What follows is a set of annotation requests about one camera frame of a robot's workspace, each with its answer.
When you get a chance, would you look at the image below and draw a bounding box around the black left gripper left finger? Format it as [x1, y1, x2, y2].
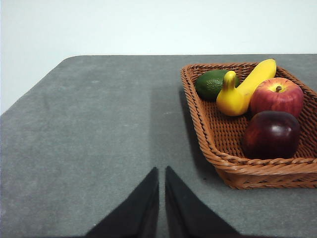
[84, 167, 160, 238]

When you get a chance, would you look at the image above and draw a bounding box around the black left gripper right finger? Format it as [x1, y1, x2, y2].
[164, 166, 242, 238]

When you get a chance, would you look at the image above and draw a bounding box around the dark red plum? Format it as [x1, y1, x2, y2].
[241, 110, 302, 160]

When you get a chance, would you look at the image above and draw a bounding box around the brown wicker basket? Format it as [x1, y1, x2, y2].
[180, 61, 317, 190]

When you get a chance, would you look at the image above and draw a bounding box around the yellow banana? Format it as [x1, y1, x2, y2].
[216, 59, 277, 117]

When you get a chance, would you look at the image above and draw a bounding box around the green avocado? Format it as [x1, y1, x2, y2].
[194, 69, 241, 101]

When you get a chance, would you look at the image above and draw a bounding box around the red apple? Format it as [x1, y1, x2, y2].
[249, 77, 305, 119]

